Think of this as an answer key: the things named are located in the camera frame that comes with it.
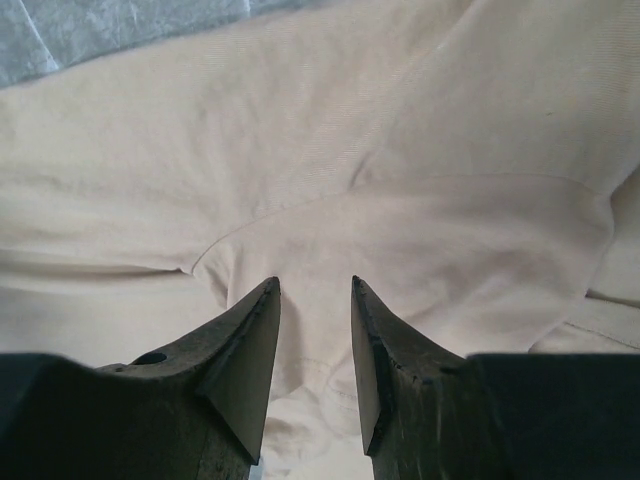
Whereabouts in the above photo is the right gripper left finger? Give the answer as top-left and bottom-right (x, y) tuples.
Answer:
(1, 277), (281, 479)

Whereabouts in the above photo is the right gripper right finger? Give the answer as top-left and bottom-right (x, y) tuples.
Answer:
(351, 278), (639, 479)

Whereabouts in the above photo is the beige t-shirt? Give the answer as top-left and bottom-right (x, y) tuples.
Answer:
(1, 1), (639, 479)

